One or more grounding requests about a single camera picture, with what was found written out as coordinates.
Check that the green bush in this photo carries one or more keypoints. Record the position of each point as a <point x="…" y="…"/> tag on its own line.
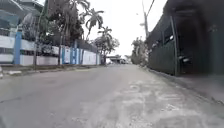
<point x="138" y="51"/>

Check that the grey concrete road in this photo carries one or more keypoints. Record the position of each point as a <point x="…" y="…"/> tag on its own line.
<point x="100" y="96"/>

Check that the dark green metal fence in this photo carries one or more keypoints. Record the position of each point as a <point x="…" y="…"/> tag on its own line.
<point x="163" y="58"/>

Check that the leaning utility pole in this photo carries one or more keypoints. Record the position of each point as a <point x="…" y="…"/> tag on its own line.
<point x="145" y="23"/>

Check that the row of palm trees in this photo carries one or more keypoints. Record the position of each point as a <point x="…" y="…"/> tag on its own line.
<point x="76" y="23"/>

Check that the grey kerb strip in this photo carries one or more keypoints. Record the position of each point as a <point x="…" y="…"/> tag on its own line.
<point x="30" y="69"/>

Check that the dark roofed building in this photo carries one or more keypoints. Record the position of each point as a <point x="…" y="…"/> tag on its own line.
<point x="196" y="36"/>

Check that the pale blue building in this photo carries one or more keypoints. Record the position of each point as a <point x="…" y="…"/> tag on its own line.
<point x="13" y="13"/>

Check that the white and blue wall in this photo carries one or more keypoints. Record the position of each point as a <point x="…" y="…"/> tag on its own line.
<point x="43" y="56"/>

